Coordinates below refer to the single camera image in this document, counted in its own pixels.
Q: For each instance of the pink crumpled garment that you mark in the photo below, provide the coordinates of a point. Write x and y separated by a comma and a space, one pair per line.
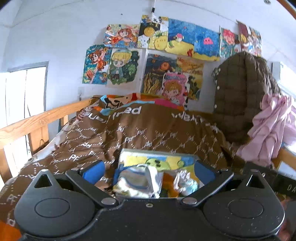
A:
270, 129

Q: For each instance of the brown printed blanket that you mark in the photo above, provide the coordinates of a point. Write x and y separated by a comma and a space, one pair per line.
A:
150, 129

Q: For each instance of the group of wall drawings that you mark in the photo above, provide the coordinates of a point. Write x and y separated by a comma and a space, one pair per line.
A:
120, 62

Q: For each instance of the silver foil packet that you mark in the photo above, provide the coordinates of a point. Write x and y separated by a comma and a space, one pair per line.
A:
136, 179

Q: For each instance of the wooden bed footboard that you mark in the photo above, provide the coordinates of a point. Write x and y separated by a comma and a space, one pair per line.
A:
286, 157

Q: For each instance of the brown quilted jacket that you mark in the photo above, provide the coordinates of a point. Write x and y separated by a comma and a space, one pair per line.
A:
238, 92

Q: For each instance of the window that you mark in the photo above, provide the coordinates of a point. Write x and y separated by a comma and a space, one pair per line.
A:
20, 92

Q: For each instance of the pink orange pillow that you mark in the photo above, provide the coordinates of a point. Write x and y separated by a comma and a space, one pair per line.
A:
166, 103

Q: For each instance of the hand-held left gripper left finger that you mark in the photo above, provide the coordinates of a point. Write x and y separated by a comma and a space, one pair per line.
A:
93, 173

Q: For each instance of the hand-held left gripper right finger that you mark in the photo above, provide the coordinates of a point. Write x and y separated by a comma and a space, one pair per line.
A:
204, 172

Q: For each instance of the wooden bed guard rail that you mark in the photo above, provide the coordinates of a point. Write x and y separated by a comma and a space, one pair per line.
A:
34, 120

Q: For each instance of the grey box with frog drawing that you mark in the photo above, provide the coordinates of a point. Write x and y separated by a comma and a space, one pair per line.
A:
161, 160

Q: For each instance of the white plastic bag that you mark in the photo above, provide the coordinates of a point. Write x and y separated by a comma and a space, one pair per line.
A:
185, 183

